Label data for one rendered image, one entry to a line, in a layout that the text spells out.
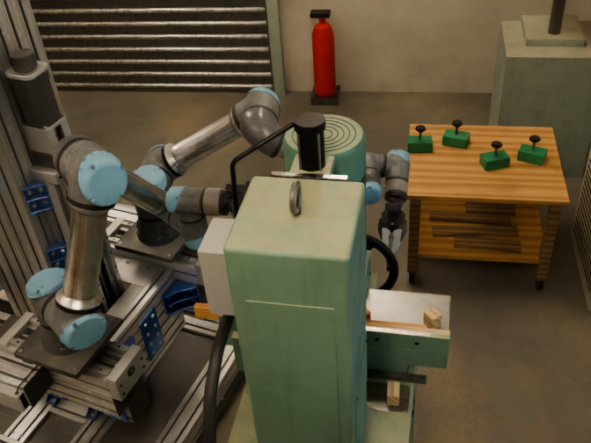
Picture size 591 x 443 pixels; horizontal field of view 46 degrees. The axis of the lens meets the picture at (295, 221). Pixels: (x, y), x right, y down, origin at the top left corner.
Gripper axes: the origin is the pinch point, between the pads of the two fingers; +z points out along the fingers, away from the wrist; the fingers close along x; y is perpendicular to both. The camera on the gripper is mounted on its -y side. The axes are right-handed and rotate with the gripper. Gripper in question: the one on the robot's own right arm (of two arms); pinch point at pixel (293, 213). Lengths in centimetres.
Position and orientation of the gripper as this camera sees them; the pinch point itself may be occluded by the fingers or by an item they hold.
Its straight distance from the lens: 183.8
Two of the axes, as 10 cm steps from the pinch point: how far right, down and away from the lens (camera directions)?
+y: 1.7, -8.1, 5.7
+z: 9.8, 0.6, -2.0
